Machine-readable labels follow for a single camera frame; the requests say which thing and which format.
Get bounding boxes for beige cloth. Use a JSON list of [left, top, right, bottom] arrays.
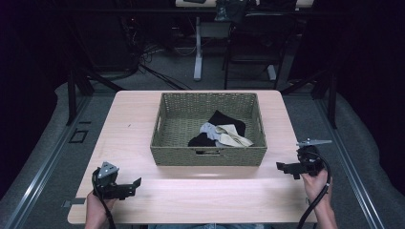
[[215, 124, 255, 148]]

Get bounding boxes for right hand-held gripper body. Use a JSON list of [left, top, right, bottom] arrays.
[[295, 138, 333, 177]]

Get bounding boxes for bundle of floor cables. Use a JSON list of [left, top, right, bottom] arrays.
[[122, 15, 194, 92]]

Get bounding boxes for black metal stand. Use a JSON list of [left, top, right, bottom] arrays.
[[65, 68, 123, 126], [280, 69, 339, 130]]

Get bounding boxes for dark bag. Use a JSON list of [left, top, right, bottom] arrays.
[[214, 0, 248, 24]]

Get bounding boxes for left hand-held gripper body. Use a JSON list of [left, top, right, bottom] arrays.
[[92, 161, 129, 201]]

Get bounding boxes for aluminium floor rail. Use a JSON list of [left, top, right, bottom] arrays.
[[2, 94, 94, 229], [313, 94, 386, 229]]

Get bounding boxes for black chair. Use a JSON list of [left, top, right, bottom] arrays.
[[222, 11, 298, 91]]

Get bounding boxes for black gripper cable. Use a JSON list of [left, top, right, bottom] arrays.
[[91, 168, 117, 229], [296, 150, 333, 229]]

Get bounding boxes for person's left hand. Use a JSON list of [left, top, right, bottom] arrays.
[[85, 190, 117, 218]]

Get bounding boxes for grey cloth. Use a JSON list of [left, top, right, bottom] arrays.
[[199, 122, 222, 142]]

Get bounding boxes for olive woven basket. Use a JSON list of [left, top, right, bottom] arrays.
[[150, 92, 268, 167]]

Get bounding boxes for black cloth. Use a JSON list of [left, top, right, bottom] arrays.
[[187, 110, 247, 148]]

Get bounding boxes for white desk leg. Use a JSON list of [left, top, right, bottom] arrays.
[[193, 16, 203, 82], [266, 64, 278, 81]]

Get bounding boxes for grey tape strip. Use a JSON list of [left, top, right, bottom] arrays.
[[61, 197, 87, 209]]

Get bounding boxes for person's right hand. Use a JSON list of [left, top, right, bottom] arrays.
[[300, 168, 334, 205]]

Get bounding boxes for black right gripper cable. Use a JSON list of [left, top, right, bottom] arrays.
[[296, 150, 333, 229]]

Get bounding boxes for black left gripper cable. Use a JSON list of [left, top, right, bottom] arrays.
[[91, 168, 117, 229]]

